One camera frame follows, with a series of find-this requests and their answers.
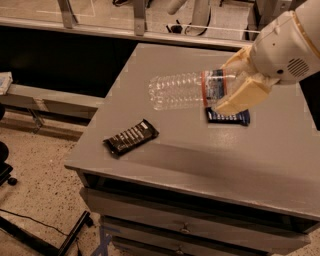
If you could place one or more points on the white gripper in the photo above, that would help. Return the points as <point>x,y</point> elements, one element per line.
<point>281,53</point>

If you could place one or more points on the clear plastic water bottle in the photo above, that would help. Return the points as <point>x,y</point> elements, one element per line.
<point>188,90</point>

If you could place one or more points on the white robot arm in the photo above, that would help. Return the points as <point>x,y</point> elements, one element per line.
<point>286,51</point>

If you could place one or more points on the blue snack bar wrapper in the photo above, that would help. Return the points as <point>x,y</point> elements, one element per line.
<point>241,118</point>

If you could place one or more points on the black snack bar wrapper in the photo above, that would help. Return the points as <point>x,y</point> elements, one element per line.
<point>131,138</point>

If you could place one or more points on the grey drawer cabinet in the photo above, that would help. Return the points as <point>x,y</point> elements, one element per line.
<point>200,189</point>

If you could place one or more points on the grey metal bench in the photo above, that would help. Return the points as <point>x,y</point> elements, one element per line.
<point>56,105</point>

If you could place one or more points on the black office chair base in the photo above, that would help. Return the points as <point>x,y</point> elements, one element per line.
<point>5,169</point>

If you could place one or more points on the metal railing frame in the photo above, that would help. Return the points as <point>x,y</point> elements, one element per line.
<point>217,24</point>

